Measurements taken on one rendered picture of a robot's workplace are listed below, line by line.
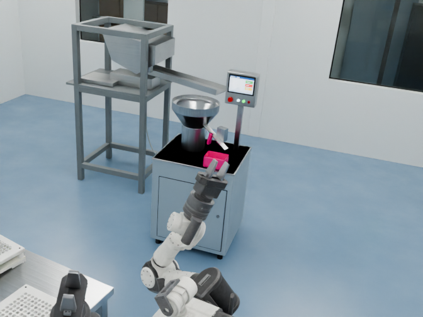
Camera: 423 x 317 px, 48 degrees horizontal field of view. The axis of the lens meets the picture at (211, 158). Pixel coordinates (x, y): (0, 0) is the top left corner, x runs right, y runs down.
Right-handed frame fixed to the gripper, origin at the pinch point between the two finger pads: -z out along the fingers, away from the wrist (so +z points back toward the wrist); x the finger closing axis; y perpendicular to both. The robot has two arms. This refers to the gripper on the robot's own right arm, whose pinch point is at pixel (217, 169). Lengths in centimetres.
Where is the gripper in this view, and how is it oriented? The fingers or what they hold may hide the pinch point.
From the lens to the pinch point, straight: 156.0
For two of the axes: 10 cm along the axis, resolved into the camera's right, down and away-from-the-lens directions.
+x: -7.3, -1.7, -6.6
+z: -4.4, 8.5, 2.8
